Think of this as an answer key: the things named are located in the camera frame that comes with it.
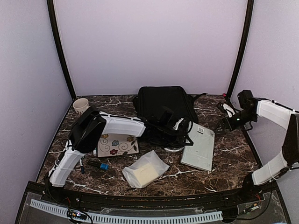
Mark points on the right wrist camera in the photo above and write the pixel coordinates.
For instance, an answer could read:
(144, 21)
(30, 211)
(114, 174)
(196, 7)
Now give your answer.
(246, 99)

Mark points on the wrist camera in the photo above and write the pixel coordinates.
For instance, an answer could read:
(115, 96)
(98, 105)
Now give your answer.
(165, 116)
(246, 99)

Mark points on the white slotted cable duct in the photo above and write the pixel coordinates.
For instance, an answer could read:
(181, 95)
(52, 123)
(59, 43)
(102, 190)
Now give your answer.
(93, 217)

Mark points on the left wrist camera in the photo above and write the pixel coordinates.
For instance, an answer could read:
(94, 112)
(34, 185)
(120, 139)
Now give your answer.
(165, 116)

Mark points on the blue white pen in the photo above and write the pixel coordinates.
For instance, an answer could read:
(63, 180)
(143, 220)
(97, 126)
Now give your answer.
(82, 166)

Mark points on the black student backpack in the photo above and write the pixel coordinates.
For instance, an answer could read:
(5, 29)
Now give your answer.
(148, 104)

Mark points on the left black frame post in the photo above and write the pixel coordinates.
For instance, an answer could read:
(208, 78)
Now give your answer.
(59, 48)

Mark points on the black frame post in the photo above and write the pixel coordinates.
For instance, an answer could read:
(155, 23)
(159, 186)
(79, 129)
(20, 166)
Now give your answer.
(242, 47)
(59, 48)

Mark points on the black marker with blue cap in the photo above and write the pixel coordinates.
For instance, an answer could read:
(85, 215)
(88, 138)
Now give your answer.
(98, 165)

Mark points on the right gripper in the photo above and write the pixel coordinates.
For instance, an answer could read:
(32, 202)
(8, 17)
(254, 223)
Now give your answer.
(226, 120)

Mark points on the cream mug with plant print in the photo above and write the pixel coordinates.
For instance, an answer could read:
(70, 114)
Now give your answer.
(81, 105)

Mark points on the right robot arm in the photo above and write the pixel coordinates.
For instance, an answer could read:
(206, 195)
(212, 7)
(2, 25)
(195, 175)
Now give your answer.
(277, 131)

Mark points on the white bag with yellow sponge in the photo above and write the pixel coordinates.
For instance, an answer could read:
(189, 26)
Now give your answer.
(145, 170)

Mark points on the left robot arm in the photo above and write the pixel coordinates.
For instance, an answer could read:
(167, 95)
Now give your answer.
(92, 124)

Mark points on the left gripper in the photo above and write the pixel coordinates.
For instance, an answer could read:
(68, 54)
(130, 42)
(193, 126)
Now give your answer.
(179, 138)

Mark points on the square floral ceramic plate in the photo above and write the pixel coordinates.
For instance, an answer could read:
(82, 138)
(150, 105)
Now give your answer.
(114, 145)

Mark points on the grey notebook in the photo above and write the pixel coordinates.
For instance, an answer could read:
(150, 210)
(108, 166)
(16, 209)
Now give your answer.
(200, 154)

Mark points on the black front table rail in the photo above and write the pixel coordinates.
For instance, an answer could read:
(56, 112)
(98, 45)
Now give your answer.
(182, 189)

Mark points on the right black frame post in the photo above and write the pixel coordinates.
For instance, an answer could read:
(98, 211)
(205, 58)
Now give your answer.
(242, 47)

